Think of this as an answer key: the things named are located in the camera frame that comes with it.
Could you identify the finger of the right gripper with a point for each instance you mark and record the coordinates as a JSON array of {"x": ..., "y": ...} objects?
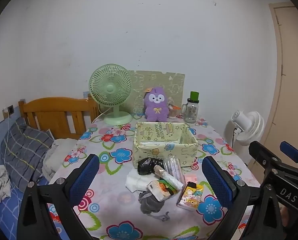
[
  {"x": 264, "y": 157},
  {"x": 289, "y": 150}
]

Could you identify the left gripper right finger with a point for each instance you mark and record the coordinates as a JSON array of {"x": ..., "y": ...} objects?
[{"x": 265, "y": 220}]

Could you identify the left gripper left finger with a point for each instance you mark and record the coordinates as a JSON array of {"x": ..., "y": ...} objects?
[{"x": 35, "y": 222}]

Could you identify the yellow cartoon tissue pack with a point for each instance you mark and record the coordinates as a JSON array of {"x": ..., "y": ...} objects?
[{"x": 190, "y": 197}]

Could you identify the clear plastic tube pack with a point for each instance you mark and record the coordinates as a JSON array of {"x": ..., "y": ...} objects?
[{"x": 172, "y": 166}]

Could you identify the beige roll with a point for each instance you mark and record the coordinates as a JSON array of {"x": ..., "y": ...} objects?
[{"x": 171, "y": 180}]

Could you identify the grey sock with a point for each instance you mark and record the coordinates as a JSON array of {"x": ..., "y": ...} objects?
[{"x": 149, "y": 205}]

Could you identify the white towel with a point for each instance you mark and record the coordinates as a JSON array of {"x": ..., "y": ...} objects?
[{"x": 136, "y": 182}]

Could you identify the black plastic bag bundle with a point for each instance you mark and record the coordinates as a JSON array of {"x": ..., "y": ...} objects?
[{"x": 146, "y": 165}]

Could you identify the pink cloth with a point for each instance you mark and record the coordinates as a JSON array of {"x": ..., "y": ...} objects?
[{"x": 190, "y": 178}]

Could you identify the white tissue pack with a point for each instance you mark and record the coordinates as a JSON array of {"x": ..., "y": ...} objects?
[{"x": 161, "y": 190}]

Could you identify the beige door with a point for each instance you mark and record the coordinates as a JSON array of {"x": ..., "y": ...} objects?
[{"x": 282, "y": 123}]

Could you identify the white standing fan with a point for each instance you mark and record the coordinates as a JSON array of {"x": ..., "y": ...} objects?
[{"x": 248, "y": 127}]

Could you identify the white bedding heap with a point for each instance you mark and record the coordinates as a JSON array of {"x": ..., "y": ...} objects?
[{"x": 55, "y": 156}]

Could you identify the grey plaid pillow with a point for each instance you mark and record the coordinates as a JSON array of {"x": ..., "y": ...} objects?
[{"x": 23, "y": 150}]

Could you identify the floral tablecloth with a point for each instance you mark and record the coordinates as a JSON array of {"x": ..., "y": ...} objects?
[{"x": 109, "y": 210}]

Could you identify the glass jar green lid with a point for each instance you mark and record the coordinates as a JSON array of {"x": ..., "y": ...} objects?
[{"x": 190, "y": 108}]

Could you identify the small cup with scissors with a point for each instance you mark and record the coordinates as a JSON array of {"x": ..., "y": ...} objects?
[{"x": 174, "y": 110}]

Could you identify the cartoon paper storage box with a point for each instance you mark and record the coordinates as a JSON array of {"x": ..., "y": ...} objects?
[{"x": 162, "y": 140}]

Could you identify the green patterned cardboard sheet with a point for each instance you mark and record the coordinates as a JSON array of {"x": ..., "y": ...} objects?
[{"x": 142, "y": 80}]

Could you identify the purple plush toy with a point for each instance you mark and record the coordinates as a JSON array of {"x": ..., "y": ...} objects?
[{"x": 156, "y": 105}]

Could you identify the green desk fan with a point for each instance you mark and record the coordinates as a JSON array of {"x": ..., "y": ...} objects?
[{"x": 110, "y": 86}]

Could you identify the wall power outlet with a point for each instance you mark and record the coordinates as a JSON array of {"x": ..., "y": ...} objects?
[{"x": 10, "y": 109}]

